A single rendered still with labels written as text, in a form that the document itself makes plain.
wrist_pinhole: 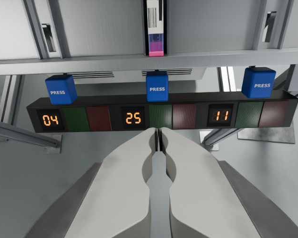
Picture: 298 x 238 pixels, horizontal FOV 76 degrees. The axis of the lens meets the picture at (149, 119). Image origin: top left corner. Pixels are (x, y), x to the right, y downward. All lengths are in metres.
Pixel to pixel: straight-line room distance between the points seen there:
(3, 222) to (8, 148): 0.32
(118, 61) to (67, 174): 0.84
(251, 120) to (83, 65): 0.21
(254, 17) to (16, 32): 0.24
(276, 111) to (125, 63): 0.19
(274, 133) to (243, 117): 0.77
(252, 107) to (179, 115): 0.09
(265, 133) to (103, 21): 0.91
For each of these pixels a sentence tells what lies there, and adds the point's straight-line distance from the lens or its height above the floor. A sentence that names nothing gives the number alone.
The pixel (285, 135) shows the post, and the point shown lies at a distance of 1.07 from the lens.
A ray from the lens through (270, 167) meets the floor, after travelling 1.02.
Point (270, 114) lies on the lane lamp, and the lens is 0.28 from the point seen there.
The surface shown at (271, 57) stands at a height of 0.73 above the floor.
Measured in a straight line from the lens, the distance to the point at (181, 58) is 0.19.
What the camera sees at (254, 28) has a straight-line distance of 0.23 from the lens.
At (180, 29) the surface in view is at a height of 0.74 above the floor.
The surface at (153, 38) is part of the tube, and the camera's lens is 0.20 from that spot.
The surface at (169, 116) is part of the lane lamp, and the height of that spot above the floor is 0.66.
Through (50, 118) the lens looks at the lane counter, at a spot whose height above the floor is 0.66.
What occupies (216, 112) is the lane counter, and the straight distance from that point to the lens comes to 0.25.
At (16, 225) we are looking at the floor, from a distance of 1.11.
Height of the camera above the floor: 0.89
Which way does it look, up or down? 74 degrees down
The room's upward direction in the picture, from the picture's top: 11 degrees counter-clockwise
